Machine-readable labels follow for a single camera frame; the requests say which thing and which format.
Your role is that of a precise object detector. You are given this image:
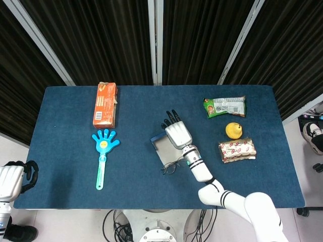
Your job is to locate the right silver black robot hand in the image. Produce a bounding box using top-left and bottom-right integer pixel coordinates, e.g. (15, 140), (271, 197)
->
(160, 109), (194, 150)

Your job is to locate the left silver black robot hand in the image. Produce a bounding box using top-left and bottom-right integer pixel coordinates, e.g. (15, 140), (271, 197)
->
(0, 160), (40, 200)

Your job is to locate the grey blue box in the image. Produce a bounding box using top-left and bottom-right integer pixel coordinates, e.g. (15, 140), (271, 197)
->
(150, 132), (186, 165)

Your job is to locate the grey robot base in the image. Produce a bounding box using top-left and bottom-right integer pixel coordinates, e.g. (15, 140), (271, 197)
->
(118, 209), (202, 242)

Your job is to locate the blue cloth-covered table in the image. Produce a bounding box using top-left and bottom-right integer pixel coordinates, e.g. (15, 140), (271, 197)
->
(13, 85), (305, 210)

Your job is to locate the green snack packet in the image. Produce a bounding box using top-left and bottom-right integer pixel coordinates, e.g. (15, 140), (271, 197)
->
(202, 95), (246, 119)

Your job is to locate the black shoe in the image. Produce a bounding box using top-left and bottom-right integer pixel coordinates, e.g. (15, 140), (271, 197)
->
(4, 218), (39, 242)

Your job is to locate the yellow pear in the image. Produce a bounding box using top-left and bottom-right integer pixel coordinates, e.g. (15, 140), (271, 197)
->
(225, 122), (244, 140)

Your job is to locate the gold red snack packet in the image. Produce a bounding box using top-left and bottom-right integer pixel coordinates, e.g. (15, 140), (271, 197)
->
(218, 137), (257, 164)

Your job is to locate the blue green hand clapper toy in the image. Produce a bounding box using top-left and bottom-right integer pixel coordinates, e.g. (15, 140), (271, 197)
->
(91, 129), (120, 191)

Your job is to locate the orange cardboard carton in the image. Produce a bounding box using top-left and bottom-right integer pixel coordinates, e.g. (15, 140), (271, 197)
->
(92, 81), (120, 129)

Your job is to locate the black pleated curtain panel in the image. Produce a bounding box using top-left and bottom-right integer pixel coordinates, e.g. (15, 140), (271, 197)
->
(0, 0), (68, 147)
(223, 0), (323, 120)
(163, 0), (257, 86)
(20, 0), (154, 86)

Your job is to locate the white black sneaker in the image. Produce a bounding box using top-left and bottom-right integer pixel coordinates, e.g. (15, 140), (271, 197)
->
(302, 122), (323, 156)

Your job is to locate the black stand foot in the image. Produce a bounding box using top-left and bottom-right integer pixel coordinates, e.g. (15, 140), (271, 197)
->
(296, 206), (323, 217)

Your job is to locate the black cable bundle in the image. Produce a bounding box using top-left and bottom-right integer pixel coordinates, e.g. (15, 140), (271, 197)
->
(102, 209), (134, 242)
(186, 208), (219, 242)

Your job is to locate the white partition frame post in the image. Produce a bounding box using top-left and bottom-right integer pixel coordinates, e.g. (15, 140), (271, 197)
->
(147, 0), (164, 86)
(9, 0), (76, 86)
(217, 0), (265, 86)
(282, 93), (323, 126)

